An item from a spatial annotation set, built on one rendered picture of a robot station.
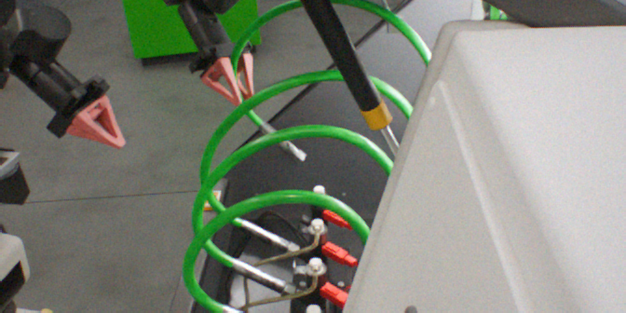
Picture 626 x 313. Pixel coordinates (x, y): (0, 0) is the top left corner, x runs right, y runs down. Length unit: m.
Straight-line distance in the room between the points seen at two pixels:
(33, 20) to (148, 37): 3.45
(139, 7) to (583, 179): 4.04
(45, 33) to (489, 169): 0.67
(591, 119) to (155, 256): 2.36
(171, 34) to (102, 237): 1.96
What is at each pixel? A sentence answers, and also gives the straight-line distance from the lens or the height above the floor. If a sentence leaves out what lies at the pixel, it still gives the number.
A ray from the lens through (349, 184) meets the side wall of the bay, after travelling 1.25.
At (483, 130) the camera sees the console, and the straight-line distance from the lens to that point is 0.27.
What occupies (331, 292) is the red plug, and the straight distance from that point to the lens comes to 0.75.
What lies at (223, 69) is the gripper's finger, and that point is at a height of 1.30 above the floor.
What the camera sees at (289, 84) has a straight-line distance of 0.68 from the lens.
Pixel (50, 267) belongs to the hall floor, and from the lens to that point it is 2.68.
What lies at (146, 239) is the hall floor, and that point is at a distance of 2.64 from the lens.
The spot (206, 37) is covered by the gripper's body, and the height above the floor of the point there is 1.34.
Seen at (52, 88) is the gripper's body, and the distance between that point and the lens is 0.87.
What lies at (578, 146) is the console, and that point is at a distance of 0.24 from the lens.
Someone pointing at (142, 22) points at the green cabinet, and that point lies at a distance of 4.23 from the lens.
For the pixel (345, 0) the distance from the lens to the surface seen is 0.79.
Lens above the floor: 1.67
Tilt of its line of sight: 32 degrees down
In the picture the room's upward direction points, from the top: 3 degrees counter-clockwise
